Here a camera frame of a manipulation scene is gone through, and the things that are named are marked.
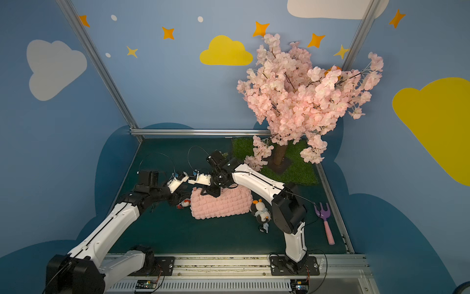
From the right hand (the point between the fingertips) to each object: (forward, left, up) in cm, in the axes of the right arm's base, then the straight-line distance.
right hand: (205, 189), depth 82 cm
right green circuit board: (-32, -42, -16) cm, 55 cm away
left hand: (0, +8, +1) cm, 8 cm away
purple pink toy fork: (-3, -57, -12) cm, 59 cm away
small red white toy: (-4, +10, -8) cm, 13 cm away
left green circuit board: (-36, +19, -15) cm, 43 cm away
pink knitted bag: (-2, -15, -5) cm, 16 cm away
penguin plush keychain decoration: (-5, -25, -8) cm, 27 cm away
